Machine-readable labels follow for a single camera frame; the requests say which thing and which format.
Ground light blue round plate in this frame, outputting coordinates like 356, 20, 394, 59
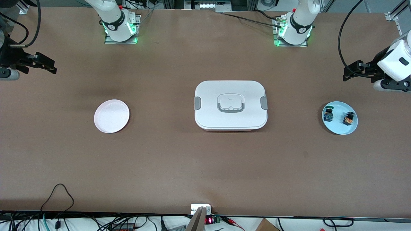
322, 101, 358, 135

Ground pale pink round plate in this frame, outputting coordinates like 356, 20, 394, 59
94, 99, 130, 134

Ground white lunch box grey latches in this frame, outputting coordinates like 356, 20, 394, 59
194, 80, 268, 132

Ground brown cardboard box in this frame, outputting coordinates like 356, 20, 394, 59
255, 218, 282, 231

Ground black orange power strip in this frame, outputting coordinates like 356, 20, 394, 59
109, 222, 135, 231

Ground red black clip leads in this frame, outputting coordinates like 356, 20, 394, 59
222, 216, 245, 231

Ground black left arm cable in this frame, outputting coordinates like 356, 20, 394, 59
337, 0, 374, 78

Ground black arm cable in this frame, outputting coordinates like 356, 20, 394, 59
0, 0, 42, 47
337, 0, 374, 78

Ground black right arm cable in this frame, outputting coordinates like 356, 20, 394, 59
0, 0, 42, 47

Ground aluminium profile bracket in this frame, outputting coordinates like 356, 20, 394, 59
18, 0, 31, 15
385, 0, 411, 36

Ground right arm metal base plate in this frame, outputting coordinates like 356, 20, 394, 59
104, 14, 141, 44

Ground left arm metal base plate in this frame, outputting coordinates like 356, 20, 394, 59
273, 18, 308, 47

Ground black base power cable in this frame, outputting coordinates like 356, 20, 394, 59
216, 10, 283, 29

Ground thin black looped cable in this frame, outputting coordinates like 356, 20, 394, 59
40, 184, 75, 230

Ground black oval cable loop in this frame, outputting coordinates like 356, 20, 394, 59
323, 217, 354, 227

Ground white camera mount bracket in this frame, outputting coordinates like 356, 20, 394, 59
191, 204, 212, 215

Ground grey aluminium camera bar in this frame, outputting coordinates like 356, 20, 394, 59
186, 207, 206, 231

